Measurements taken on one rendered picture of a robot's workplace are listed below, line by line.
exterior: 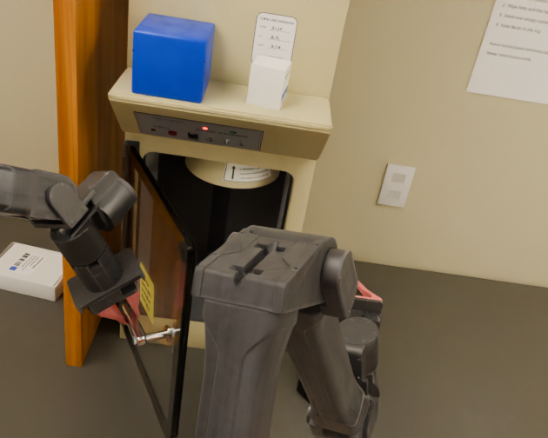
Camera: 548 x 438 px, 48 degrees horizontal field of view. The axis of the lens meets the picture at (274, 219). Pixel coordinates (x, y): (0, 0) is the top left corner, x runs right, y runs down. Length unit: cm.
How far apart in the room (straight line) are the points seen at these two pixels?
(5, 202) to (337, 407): 45
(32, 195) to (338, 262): 41
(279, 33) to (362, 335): 46
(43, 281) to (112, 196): 57
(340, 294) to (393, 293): 105
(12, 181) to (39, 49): 79
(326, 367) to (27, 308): 86
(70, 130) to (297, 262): 57
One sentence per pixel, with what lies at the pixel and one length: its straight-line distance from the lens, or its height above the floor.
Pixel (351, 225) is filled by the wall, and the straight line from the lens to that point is 161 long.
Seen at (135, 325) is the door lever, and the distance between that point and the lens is 94.
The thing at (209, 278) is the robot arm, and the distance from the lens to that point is 46.
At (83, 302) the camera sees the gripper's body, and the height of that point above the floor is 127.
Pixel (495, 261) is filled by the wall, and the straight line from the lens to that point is 175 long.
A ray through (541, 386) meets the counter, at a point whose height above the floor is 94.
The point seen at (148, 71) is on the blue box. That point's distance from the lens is 89.
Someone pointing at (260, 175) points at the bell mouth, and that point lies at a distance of 109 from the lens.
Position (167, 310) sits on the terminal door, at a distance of 93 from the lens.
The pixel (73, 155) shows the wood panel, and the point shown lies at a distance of 99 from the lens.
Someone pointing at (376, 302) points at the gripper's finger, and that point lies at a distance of 96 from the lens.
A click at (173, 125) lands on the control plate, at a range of 95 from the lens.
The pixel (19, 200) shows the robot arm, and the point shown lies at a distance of 77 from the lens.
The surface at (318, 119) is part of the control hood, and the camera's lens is 90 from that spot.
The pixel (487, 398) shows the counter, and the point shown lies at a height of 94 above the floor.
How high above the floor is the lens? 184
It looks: 31 degrees down
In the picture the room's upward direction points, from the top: 10 degrees clockwise
